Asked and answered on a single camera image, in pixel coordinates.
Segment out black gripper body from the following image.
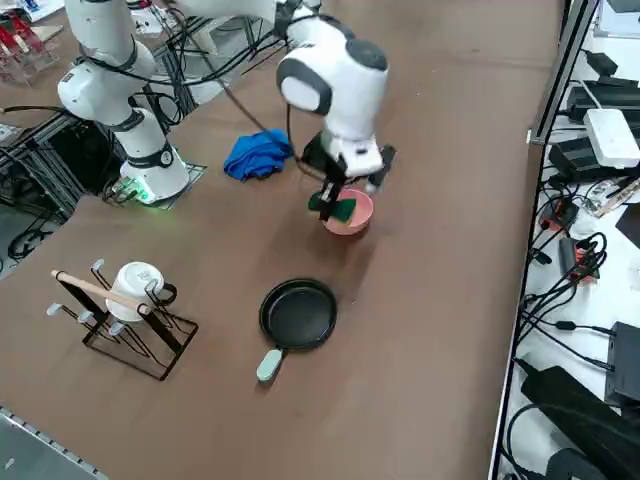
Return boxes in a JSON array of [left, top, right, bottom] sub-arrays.
[[303, 133, 346, 194]]

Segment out green and yellow sponge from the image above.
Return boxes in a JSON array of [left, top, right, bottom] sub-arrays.
[[306, 192, 358, 225]]

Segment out pink bowl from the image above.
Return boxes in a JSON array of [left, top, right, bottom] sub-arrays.
[[322, 188, 376, 238]]

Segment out black frying pan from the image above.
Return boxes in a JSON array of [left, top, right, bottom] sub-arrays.
[[256, 277, 339, 384]]

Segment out blue cloth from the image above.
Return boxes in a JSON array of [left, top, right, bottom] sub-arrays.
[[222, 128, 296, 183]]

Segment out white mug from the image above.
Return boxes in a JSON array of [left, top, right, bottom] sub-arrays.
[[105, 260, 169, 324]]

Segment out black power adapter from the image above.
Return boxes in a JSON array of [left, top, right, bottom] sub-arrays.
[[548, 137, 609, 184]]

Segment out white power strip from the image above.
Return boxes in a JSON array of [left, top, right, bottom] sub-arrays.
[[583, 108, 640, 169]]

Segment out clear rack with red items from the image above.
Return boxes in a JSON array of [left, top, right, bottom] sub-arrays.
[[0, 9, 64, 89]]

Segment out black box device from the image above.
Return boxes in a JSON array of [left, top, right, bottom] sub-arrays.
[[603, 321, 640, 407]]

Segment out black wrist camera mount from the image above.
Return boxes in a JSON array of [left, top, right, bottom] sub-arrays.
[[368, 143, 398, 195]]

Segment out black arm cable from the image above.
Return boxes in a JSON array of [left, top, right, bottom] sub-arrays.
[[217, 74, 331, 184]]

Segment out aluminium frame bar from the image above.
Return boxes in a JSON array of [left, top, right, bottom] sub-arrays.
[[528, 0, 601, 147]]

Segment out black wire mug rack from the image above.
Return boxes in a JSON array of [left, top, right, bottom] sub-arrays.
[[50, 258, 200, 383]]

